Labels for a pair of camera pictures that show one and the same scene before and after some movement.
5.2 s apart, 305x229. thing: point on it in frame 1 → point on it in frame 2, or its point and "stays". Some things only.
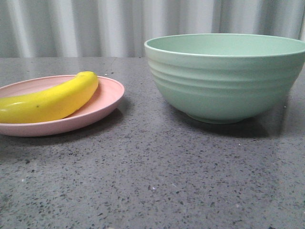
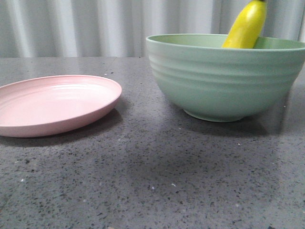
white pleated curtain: (119, 28) stays
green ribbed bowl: (224, 78) stays
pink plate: (107, 95) stays
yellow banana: (58, 102) → (248, 26)
